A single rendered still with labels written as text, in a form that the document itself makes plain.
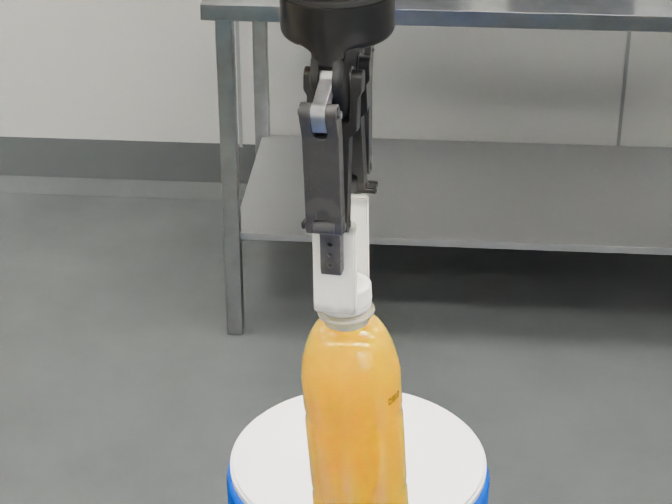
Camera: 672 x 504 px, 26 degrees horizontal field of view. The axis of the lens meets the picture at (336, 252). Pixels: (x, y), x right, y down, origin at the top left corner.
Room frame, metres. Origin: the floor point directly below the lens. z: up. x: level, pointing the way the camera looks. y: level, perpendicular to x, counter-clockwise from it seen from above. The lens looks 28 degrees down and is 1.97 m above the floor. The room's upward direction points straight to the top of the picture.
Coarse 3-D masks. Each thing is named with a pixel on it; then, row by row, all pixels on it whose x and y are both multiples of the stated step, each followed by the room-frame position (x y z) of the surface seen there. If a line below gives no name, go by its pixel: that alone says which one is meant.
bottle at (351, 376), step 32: (320, 320) 0.91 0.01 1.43; (352, 320) 0.89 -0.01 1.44; (320, 352) 0.89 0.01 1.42; (352, 352) 0.88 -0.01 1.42; (384, 352) 0.89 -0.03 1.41; (320, 384) 0.88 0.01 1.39; (352, 384) 0.87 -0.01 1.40; (384, 384) 0.88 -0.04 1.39; (320, 416) 0.88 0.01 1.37; (352, 416) 0.87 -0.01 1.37; (384, 416) 0.88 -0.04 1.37; (320, 448) 0.88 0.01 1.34; (352, 448) 0.87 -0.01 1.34; (384, 448) 0.88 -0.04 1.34; (320, 480) 0.89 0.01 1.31; (352, 480) 0.87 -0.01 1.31; (384, 480) 0.88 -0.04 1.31
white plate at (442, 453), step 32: (288, 416) 1.36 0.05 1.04; (416, 416) 1.36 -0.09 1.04; (448, 416) 1.36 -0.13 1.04; (256, 448) 1.30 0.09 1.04; (288, 448) 1.30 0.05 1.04; (416, 448) 1.30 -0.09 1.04; (448, 448) 1.30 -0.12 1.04; (480, 448) 1.30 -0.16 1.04; (256, 480) 1.24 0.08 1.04; (288, 480) 1.24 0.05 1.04; (416, 480) 1.24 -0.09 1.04; (448, 480) 1.24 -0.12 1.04; (480, 480) 1.24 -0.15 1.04
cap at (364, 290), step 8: (360, 280) 0.91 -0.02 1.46; (368, 280) 0.91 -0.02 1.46; (360, 288) 0.90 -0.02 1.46; (368, 288) 0.90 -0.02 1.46; (360, 296) 0.89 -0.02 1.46; (368, 296) 0.90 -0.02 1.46; (360, 304) 0.89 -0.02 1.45; (368, 304) 0.90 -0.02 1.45; (328, 312) 0.90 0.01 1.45; (360, 312) 0.89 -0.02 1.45
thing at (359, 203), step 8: (352, 200) 0.93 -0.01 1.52; (360, 200) 0.92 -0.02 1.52; (368, 200) 0.93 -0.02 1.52; (352, 208) 0.93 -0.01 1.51; (360, 208) 0.92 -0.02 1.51; (368, 208) 0.93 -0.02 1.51; (352, 216) 0.93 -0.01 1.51; (360, 216) 0.93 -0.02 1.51; (368, 216) 0.93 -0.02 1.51; (360, 224) 0.93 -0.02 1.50; (368, 224) 0.93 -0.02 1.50; (360, 232) 0.93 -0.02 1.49; (368, 232) 0.93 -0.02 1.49; (360, 240) 0.93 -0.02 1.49; (368, 240) 0.93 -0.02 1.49; (360, 248) 0.93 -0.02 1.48; (368, 248) 0.93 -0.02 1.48; (360, 256) 0.93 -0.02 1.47; (368, 256) 0.93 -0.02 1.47; (360, 264) 0.93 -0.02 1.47; (368, 264) 0.93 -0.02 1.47; (360, 272) 0.93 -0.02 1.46; (368, 272) 0.93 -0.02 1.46
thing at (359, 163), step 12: (360, 60) 0.91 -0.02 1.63; (360, 120) 0.92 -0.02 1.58; (360, 132) 0.92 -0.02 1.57; (360, 144) 0.92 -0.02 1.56; (360, 156) 0.93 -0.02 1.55; (360, 168) 0.93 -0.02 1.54; (360, 180) 0.93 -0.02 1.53; (372, 180) 0.94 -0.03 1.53; (360, 192) 0.93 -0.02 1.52; (372, 192) 0.93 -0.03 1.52
